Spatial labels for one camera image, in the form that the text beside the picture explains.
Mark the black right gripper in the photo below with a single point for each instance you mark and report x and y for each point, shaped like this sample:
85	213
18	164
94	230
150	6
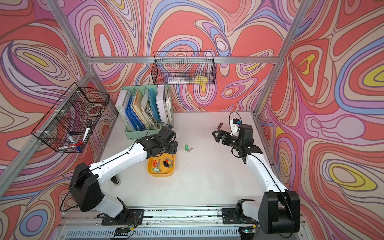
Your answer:
227	135

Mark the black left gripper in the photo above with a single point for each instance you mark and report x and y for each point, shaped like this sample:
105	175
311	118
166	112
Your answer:
174	147

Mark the yellow plastic storage box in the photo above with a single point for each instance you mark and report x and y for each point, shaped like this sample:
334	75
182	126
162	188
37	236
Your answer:
166	172

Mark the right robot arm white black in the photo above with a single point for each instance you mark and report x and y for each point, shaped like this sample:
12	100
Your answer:
279	210

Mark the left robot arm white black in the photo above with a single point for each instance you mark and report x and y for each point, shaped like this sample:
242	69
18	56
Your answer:
86	182

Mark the pink calculator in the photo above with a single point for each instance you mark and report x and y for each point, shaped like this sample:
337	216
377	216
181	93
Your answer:
224	127

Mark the key with black tag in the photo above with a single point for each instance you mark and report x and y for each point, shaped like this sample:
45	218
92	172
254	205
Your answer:
168	164

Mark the green file organizer rack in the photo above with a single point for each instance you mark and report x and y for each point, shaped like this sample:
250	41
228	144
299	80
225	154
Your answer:
138	109

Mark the white binder in rack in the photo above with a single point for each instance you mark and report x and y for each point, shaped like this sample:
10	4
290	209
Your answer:
160	100

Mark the yellow sticky note pad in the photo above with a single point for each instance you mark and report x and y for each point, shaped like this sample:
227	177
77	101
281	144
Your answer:
201	80

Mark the black white marker pen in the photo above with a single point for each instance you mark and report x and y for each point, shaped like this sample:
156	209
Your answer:
88	129

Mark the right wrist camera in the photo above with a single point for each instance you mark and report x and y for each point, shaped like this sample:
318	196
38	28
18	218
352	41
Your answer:
235	122

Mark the black wire basket back wall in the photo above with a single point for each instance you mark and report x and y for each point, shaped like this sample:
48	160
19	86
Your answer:
181	67

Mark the black wire basket wall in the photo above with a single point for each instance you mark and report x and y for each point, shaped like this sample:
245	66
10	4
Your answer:
63	128
181	67

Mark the black wire basket left wall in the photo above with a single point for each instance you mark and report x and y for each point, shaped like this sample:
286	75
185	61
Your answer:
63	128

